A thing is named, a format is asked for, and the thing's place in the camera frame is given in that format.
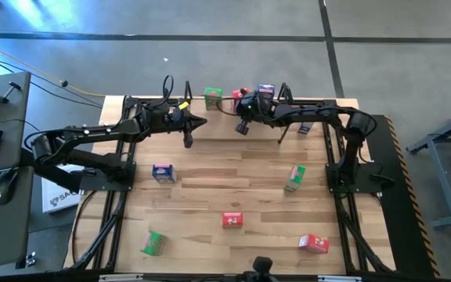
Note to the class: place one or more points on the small silver metal clamp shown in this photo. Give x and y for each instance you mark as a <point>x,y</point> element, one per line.
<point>31,259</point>

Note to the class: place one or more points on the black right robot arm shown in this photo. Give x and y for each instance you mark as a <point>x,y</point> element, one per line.
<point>311,111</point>

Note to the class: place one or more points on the Froot Loops cereal box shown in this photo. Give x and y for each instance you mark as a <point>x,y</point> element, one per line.
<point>313,243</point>
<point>236,96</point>
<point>232,220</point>

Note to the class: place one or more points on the white printed box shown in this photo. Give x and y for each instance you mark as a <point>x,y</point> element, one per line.
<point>59,197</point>

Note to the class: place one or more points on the grey metal stand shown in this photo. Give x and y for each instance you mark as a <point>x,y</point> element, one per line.
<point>437,133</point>

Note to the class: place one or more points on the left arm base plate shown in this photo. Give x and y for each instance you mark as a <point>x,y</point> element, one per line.
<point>127,184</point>

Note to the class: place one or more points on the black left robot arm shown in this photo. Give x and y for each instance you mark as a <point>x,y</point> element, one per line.
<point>92,131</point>

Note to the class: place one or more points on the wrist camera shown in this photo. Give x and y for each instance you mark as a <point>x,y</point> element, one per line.
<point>242,127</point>
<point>188,140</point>

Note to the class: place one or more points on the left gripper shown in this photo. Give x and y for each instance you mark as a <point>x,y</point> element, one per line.
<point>178,121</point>

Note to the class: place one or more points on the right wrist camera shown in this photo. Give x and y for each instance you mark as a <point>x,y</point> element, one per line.
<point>242,127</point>

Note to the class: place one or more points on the Apple Jacks cereal box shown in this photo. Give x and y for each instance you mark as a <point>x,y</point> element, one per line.
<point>213,98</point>
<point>295,178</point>
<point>154,243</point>

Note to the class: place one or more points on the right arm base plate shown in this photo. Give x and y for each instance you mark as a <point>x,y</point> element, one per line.
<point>366,188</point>

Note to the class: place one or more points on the black support bar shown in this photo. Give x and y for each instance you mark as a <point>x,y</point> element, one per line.
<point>59,182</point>

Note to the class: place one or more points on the black knob-shaped object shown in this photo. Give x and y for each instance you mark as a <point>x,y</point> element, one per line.
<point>262,266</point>

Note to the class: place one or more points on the silver metal bracket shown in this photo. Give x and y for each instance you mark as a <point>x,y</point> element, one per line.
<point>339,279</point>
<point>120,278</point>

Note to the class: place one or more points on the black frame wooden shelf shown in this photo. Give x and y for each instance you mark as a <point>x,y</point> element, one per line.
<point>213,127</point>

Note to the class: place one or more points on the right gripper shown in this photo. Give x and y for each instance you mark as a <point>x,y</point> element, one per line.
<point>258,109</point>

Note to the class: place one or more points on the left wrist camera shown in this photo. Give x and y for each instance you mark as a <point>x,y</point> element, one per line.
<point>188,140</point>

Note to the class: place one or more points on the black metal rig frame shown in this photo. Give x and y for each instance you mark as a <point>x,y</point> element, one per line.
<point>329,102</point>

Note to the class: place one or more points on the black computer mouse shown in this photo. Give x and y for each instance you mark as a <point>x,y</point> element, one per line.
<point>4,188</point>

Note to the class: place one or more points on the black mat hazard striped edge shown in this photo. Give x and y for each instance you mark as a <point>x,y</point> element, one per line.
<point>401,235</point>

